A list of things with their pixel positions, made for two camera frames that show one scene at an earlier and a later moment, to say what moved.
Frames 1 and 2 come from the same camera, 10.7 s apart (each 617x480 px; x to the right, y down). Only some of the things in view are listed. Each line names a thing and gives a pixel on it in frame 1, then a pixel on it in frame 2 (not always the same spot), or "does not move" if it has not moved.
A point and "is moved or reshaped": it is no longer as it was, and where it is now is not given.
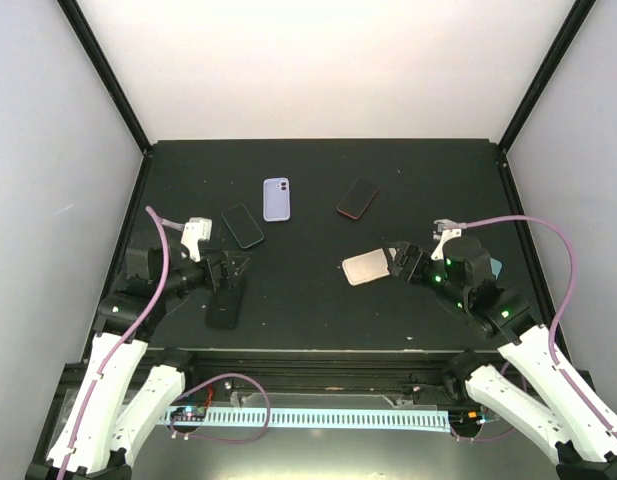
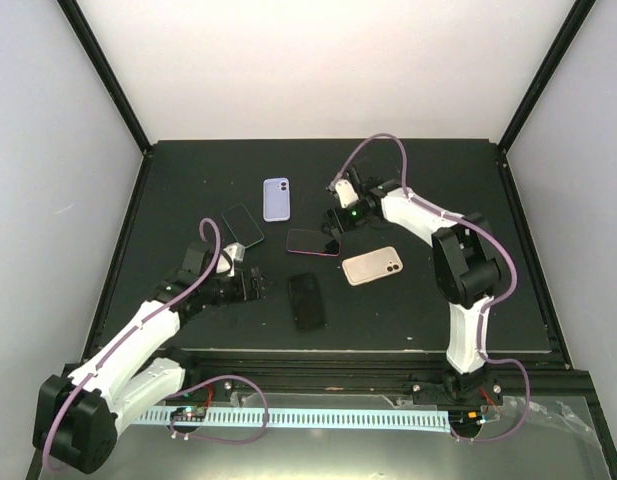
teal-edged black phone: x=243 y=226 does not move
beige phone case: x=366 y=267 does not move
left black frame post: x=78 y=20 does not move
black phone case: x=223 y=306 to x=309 y=311
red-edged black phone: x=357 y=199 is moved or reshaped
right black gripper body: x=417 y=274 to x=336 y=219
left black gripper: x=228 y=276 to x=256 y=285
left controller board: x=188 y=413 does not move
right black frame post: x=549 y=73 does not move
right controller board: x=466 y=420 does not move
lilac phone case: x=276 y=199 does not move
